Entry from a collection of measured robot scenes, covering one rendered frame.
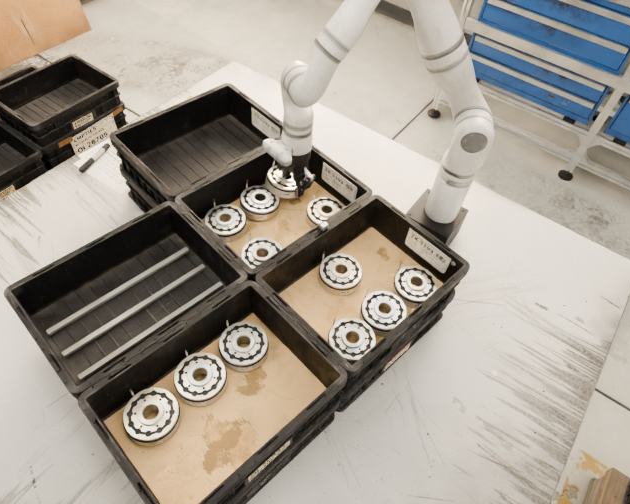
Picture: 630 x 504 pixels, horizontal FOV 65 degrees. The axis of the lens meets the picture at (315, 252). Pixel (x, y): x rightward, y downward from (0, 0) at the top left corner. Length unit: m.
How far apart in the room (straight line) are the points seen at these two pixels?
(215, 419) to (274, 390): 0.13
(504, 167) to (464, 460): 2.06
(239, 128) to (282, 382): 0.83
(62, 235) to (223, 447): 0.80
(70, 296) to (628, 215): 2.67
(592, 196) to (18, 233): 2.67
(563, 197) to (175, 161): 2.13
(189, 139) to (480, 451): 1.13
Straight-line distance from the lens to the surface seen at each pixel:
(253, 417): 1.04
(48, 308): 1.24
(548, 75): 2.89
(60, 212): 1.61
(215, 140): 1.54
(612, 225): 2.98
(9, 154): 2.39
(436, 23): 1.09
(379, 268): 1.24
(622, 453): 2.27
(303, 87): 1.08
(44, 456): 1.24
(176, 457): 1.03
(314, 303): 1.15
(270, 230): 1.28
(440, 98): 3.13
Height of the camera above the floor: 1.80
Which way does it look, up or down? 52 degrees down
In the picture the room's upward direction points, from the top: 7 degrees clockwise
